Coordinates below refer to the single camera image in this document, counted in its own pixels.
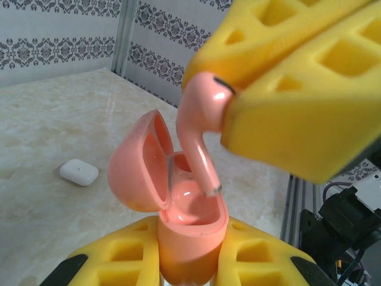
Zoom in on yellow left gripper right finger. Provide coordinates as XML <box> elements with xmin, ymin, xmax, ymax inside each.
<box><xmin>214</xmin><ymin>217</ymin><xmax>337</xmax><ymax>286</ymax></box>

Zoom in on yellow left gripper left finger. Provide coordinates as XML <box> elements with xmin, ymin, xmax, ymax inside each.
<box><xmin>38</xmin><ymin>216</ymin><xmax>163</xmax><ymax>286</ymax></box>

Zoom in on pink earbud charging case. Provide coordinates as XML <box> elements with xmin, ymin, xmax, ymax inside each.
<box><xmin>107</xmin><ymin>109</ymin><xmax>230</xmax><ymax>284</ymax></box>

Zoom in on pink wireless earbud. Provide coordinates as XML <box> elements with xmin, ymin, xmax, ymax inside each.
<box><xmin>176</xmin><ymin>71</ymin><xmax>238</xmax><ymax>198</ymax></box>

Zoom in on white earbud charging case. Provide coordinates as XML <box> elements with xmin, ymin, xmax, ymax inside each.
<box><xmin>59</xmin><ymin>158</ymin><xmax>99</xmax><ymax>188</ymax></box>

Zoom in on aluminium side floor rail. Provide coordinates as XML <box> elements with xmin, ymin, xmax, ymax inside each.
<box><xmin>279</xmin><ymin>172</ymin><xmax>304</xmax><ymax>248</ymax></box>

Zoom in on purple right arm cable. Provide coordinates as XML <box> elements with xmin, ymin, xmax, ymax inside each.
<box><xmin>322</xmin><ymin>179</ymin><xmax>340</xmax><ymax>206</ymax></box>

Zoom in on aluminium frame post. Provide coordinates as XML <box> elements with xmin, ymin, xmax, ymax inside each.
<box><xmin>111</xmin><ymin>0</ymin><xmax>139</xmax><ymax>79</ymax></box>

